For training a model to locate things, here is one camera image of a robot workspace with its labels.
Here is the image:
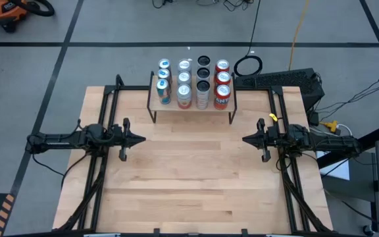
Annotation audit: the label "black desk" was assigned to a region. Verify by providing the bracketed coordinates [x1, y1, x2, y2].
[316, 124, 379, 237]

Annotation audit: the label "black floor cables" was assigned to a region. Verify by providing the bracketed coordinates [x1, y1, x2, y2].
[152, 0, 255, 11]

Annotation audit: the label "blue silver Red Bull can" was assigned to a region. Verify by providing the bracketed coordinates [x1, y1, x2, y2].
[156, 78, 172, 105]

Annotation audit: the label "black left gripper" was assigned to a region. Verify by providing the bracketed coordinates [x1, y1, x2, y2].
[118, 117, 147, 162]

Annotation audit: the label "white paper sheet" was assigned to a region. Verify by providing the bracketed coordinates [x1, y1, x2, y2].
[316, 150, 351, 181]

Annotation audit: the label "white Celsius can black lid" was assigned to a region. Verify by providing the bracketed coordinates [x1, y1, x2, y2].
[195, 79, 211, 110]
[196, 66, 211, 82]
[197, 55, 211, 70]

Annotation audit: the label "black perforated box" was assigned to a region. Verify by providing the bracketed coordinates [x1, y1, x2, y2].
[234, 67, 326, 112]

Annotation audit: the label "orange shop vacuum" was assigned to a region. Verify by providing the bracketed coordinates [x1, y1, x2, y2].
[0, 0, 55, 33]

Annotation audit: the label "wooden shelf black metal frame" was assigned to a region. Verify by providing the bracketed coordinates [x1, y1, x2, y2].
[146, 70, 238, 125]

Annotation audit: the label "orange red soda can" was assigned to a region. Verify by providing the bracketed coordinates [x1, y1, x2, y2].
[215, 59, 230, 74]

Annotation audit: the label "white red Spindrift can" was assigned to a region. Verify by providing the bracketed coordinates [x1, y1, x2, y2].
[176, 83, 193, 110]
[177, 59, 193, 74]
[177, 70, 193, 86]

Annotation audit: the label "yellow cable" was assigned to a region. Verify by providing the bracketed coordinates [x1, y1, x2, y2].
[289, 0, 311, 72]

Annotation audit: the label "black aluminium rig frame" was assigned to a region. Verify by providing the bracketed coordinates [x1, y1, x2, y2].
[53, 74, 334, 237]

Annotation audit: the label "thin black cable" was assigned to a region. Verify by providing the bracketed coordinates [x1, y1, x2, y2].
[234, 0, 263, 77]

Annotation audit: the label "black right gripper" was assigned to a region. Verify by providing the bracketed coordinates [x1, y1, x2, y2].
[241, 117, 278, 163]

